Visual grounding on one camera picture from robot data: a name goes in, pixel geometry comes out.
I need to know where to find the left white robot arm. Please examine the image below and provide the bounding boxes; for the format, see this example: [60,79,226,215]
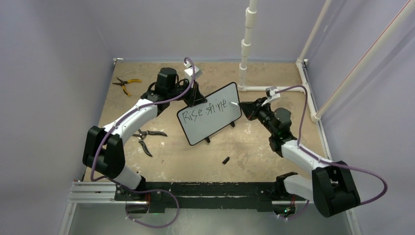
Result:
[82,67,207,200]

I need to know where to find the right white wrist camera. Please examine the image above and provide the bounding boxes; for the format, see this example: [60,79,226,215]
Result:
[261,86,280,106]

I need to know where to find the yellow handled pliers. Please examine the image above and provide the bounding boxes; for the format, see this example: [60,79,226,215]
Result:
[112,77,142,96]

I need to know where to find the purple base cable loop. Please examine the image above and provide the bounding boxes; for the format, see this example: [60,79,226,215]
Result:
[125,189,182,229]

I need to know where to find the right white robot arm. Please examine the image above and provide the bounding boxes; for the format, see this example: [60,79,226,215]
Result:
[238,97,361,217]

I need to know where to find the small black-framed whiteboard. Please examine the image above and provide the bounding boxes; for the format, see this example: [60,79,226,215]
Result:
[177,82,242,146]

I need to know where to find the black marker cap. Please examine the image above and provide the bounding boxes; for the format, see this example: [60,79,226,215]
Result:
[222,157,230,165]

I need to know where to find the black handled pliers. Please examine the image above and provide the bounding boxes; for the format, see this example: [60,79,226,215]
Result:
[132,129,168,157]

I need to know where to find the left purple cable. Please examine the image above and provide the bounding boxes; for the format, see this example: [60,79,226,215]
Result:
[90,57,196,192]

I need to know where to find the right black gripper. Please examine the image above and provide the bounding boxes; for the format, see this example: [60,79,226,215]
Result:
[239,97,277,136]

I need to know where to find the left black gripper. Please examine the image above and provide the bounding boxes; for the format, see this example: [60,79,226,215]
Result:
[168,78,207,108]

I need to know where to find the white PVC pipe frame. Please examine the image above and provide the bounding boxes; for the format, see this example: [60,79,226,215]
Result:
[236,0,415,124]

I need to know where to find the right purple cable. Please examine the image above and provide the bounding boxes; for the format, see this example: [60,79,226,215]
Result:
[276,85,389,207]

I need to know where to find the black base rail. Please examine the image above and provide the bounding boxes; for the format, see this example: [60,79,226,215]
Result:
[68,181,354,215]

